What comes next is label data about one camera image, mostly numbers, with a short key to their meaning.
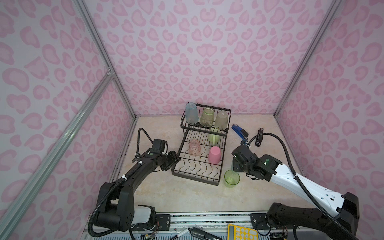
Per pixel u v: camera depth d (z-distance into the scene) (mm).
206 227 721
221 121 852
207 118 833
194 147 952
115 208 413
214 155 866
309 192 420
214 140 950
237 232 691
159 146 703
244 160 579
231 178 874
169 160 765
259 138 1008
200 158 944
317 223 471
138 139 719
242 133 1065
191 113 861
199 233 661
